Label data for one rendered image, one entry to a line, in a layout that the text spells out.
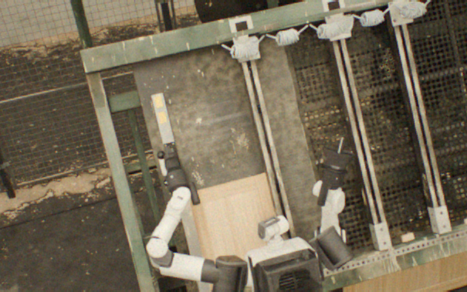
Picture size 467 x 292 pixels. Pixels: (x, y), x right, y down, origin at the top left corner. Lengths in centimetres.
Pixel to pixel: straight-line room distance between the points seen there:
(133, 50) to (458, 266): 212
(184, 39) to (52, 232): 249
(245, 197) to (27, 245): 233
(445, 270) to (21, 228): 297
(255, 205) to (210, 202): 21
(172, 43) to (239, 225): 87
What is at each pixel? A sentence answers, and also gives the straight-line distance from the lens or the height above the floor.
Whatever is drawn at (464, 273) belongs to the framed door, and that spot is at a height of 34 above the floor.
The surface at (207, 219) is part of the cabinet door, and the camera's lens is 319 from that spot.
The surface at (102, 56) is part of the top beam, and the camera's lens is 306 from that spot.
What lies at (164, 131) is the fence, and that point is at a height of 156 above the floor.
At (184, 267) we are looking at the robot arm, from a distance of 273.
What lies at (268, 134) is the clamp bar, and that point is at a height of 148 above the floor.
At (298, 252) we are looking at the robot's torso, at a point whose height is 138.
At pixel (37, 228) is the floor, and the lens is 530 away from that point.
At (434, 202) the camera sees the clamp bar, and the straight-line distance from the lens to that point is 345.
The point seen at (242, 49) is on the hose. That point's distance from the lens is 303.
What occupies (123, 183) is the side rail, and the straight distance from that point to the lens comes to 311.
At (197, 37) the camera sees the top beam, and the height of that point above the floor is 190.
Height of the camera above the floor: 329
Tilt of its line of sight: 36 degrees down
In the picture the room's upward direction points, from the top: 7 degrees counter-clockwise
